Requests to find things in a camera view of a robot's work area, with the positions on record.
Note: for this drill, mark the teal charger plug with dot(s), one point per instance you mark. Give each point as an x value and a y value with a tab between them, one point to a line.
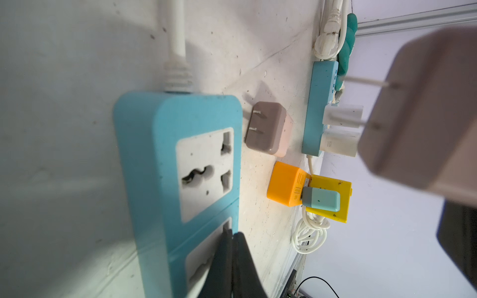
322	199

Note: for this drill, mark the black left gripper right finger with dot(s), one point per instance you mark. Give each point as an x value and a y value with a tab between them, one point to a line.
245	280

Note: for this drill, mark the orange power strip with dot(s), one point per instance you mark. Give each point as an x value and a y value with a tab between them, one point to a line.
286	184

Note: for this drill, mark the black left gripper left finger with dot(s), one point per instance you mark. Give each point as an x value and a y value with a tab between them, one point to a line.
218	283

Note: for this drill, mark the yellow charger plug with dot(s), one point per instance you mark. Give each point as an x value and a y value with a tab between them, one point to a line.
344	188

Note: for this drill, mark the pink usb charger plug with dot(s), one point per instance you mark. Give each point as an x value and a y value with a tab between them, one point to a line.
422	131

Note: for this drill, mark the green grey work glove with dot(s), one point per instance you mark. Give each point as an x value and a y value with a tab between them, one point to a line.
343	57

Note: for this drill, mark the small blue power strip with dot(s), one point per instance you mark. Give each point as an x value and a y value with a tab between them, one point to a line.
322	87

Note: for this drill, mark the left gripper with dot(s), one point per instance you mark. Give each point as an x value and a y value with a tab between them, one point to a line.
457	235

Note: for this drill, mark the white charger plug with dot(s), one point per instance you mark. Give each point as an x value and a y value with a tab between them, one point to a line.
343	115
342	142

